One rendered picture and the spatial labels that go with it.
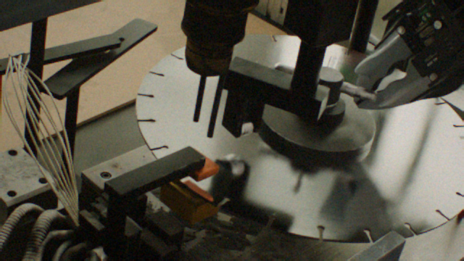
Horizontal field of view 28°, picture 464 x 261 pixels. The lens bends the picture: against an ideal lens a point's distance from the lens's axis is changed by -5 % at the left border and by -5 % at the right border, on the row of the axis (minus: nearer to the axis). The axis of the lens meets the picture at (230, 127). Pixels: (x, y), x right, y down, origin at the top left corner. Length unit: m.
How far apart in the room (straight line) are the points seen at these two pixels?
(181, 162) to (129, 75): 0.55
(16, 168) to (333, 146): 0.29
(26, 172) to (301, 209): 0.26
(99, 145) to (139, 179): 0.43
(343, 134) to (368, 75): 0.06
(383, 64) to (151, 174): 0.25
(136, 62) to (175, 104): 0.45
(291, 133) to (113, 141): 0.37
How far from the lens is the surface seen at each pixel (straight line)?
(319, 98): 0.78
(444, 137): 0.93
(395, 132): 0.92
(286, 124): 0.86
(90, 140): 1.17
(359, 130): 0.88
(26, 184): 0.86
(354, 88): 0.86
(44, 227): 0.76
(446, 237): 0.98
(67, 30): 1.39
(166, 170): 0.75
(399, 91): 0.82
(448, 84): 0.84
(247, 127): 0.82
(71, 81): 0.95
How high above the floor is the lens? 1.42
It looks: 33 degrees down
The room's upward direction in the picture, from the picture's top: 11 degrees clockwise
